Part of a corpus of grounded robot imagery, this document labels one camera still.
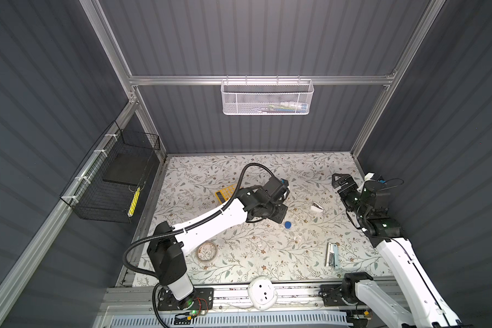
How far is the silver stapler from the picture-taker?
0.82 metres

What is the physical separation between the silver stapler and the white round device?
24 cm

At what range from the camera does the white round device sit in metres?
0.71
